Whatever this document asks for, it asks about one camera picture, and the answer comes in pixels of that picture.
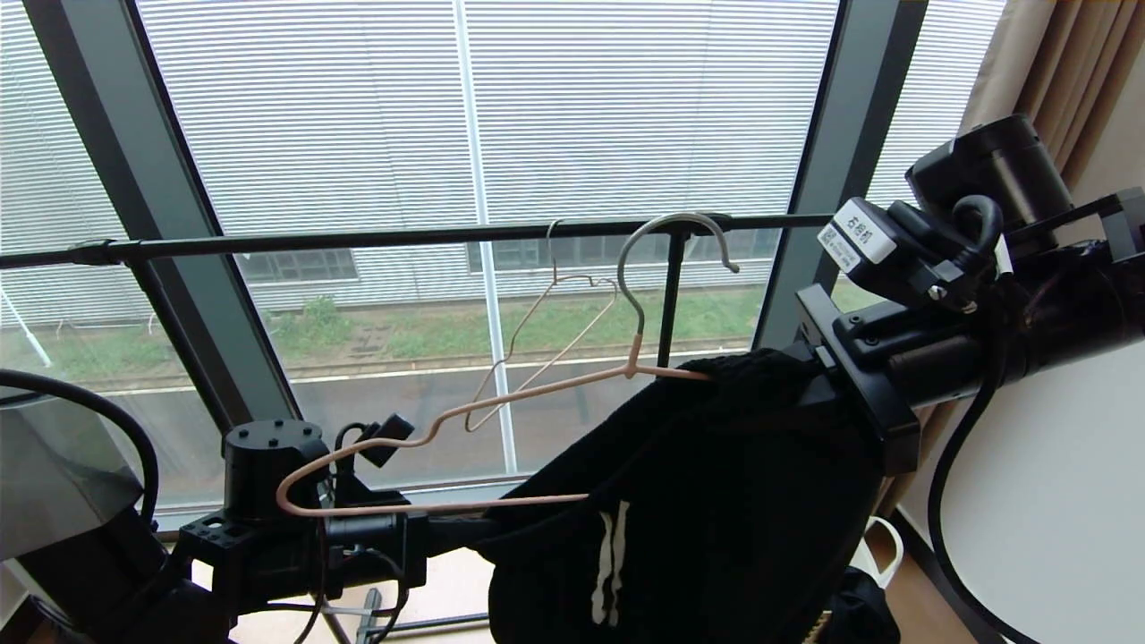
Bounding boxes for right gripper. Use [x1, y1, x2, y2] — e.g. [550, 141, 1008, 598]
[794, 284, 1012, 477]

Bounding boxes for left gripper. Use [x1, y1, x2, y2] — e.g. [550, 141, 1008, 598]
[324, 508, 431, 588]

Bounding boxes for pink clothes hanger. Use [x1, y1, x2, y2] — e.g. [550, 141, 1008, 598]
[465, 219, 620, 434]
[276, 212, 742, 519]

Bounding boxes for black shorts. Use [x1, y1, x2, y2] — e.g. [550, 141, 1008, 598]
[474, 349, 888, 644]

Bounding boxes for black garment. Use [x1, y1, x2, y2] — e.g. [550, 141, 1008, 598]
[821, 568, 901, 644]

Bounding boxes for white laundry basket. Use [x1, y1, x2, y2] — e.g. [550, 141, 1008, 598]
[848, 516, 905, 591]

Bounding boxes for black clothes rack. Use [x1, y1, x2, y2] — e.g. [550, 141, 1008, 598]
[0, 212, 837, 644]

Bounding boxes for beige curtain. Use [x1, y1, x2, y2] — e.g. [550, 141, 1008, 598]
[877, 0, 1145, 520]

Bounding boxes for window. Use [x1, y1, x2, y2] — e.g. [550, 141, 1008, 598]
[0, 0, 1008, 515]

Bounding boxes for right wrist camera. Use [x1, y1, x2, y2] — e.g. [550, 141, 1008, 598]
[817, 195, 1005, 314]

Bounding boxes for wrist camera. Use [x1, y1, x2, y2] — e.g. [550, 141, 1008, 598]
[817, 195, 1005, 314]
[334, 413, 418, 471]

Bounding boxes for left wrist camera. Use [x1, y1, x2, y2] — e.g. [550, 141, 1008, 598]
[334, 413, 418, 471]

